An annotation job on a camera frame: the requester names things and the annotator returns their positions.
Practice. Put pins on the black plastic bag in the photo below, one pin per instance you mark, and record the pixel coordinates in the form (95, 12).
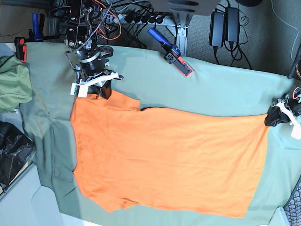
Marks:
(15, 150)

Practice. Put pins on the blue handled clamp on table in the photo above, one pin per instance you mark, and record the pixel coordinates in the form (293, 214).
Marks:
(173, 55)

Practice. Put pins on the black power brick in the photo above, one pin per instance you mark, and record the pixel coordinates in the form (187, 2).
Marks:
(232, 24)
(216, 34)

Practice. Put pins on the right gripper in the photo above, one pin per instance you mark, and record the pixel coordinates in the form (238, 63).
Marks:
(92, 72)

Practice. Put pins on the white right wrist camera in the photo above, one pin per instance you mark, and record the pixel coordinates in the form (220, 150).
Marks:
(80, 90)

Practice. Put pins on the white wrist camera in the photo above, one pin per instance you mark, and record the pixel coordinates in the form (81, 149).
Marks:
(296, 132)
(80, 90)

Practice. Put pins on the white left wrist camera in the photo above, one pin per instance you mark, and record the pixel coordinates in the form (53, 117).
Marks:
(296, 132)

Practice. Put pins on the orange T-shirt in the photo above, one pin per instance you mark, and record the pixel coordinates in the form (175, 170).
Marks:
(164, 158)

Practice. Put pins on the right black power brick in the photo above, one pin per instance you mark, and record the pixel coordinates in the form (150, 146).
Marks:
(232, 24)

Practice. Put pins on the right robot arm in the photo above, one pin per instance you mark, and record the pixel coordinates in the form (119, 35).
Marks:
(87, 18)

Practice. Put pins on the white power strip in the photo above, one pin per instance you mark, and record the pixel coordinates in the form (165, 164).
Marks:
(149, 19)

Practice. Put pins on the aluminium frame post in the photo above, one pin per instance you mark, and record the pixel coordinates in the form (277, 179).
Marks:
(182, 22)

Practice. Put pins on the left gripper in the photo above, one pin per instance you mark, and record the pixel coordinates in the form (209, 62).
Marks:
(291, 101)

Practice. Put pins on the olive green garment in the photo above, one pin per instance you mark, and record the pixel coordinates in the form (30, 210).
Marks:
(15, 84)

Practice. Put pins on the left black power brick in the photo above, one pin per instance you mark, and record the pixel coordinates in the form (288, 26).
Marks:
(216, 34)

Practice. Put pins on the green table cloth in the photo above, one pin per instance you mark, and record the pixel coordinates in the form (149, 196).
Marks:
(211, 90)

